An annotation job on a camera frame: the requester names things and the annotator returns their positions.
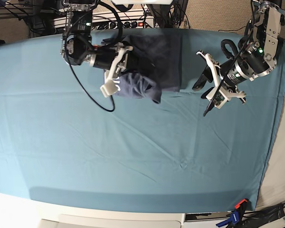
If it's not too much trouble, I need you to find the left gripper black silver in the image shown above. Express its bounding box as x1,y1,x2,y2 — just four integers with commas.
192,50,254,103

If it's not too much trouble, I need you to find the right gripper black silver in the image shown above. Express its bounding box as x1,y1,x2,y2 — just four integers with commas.
89,43,154,82

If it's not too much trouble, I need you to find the blue-grey heathered T-shirt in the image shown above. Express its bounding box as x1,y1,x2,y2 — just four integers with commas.
116,34,182,104

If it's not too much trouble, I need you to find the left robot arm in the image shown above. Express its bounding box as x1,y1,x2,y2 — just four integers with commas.
192,0,285,108

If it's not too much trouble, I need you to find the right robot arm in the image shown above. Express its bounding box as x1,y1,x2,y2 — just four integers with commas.
61,0,155,81

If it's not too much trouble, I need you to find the teal table cloth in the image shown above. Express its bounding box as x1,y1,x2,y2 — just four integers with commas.
0,29,285,213

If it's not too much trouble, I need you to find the orange black clamp bottom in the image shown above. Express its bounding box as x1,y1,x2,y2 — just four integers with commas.
235,199,249,214

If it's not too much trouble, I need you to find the blue spring clamp bottom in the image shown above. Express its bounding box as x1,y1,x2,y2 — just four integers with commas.
216,210,240,228

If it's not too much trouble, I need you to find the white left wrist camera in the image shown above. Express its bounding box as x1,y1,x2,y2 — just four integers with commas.
207,87,230,109

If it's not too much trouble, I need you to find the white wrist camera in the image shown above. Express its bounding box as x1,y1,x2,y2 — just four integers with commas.
207,87,230,109
100,80,121,98

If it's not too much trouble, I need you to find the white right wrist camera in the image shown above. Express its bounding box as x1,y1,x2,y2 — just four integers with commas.
100,80,121,98

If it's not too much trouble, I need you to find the white power strip red switch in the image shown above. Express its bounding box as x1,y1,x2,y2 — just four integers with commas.
104,18,155,29

